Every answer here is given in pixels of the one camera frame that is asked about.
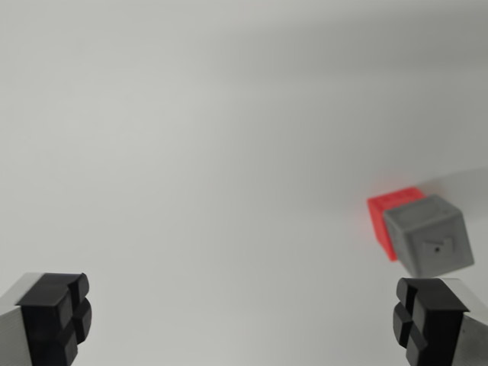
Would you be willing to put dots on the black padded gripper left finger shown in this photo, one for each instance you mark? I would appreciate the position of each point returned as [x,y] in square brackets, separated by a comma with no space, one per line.
[45,320]

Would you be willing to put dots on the red embossed toy cube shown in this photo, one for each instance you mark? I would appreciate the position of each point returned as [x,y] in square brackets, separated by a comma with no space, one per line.
[379,221]

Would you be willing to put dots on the grey embossed toy cube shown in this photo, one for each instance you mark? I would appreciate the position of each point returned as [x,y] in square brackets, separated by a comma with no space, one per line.
[423,232]

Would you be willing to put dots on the black padded gripper right finger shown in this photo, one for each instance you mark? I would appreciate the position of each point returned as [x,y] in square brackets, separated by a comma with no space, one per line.
[431,324]

